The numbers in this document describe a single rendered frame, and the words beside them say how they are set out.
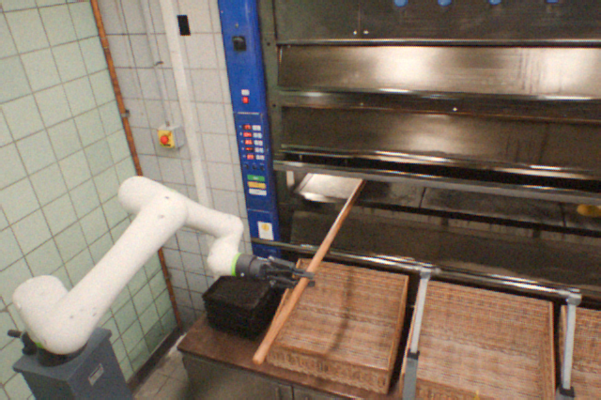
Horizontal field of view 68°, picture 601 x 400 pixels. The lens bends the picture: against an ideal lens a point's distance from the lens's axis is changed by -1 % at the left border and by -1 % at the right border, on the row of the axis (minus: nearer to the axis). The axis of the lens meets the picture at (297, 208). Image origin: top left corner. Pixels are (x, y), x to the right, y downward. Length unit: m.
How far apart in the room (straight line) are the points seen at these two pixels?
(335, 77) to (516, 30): 0.66
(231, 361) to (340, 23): 1.54
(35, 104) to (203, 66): 0.71
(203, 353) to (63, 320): 1.09
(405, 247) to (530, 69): 0.90
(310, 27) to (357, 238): 0.96
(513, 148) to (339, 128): 0.68
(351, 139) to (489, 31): 0.65
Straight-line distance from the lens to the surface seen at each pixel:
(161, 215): 1.30
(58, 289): 1.43
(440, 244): 2.10
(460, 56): 1.79
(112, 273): 1.30
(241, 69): 2.00
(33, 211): 2.21
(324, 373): 2.07
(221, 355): 2.25
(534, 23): 1.77
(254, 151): 2.10
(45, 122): 2.21
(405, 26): 1.79
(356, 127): 1.92
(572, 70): 1.80
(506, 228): 2.03
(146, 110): 2.41
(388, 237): 2.12
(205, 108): 2.19
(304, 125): 1.99
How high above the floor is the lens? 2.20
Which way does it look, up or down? 30 degrees down
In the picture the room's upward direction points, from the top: 4 degrees counter-clockwise
